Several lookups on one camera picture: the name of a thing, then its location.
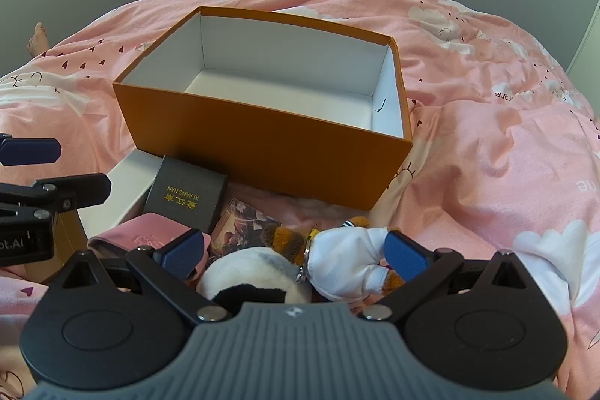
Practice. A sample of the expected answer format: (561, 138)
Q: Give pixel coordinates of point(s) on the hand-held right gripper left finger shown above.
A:
(183, 254)

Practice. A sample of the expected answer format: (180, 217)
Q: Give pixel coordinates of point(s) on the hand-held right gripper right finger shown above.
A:
(408, 258)

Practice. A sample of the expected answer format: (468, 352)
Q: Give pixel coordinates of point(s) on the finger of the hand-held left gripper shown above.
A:
(30, 150)
(77, 189)

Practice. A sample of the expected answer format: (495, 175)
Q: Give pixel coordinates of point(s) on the pink cloth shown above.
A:
(140, 235)

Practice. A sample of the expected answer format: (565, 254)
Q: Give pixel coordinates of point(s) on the small black box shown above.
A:
(185, 194)

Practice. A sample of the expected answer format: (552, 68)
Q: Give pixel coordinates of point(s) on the printed card box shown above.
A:
(240, 222)

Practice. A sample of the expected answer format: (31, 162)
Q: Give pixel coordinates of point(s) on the panda plush toy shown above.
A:
(255, 271)

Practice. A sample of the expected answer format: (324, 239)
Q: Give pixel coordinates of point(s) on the orange cardboard box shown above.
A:
(243, 142)

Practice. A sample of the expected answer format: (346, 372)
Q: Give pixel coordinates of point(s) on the white box lid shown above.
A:
(136, 177)

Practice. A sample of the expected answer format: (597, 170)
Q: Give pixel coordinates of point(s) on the person's foot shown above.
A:
(37, 38)

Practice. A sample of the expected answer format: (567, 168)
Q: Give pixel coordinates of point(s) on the pink printed duvet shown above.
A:
(492, 156)

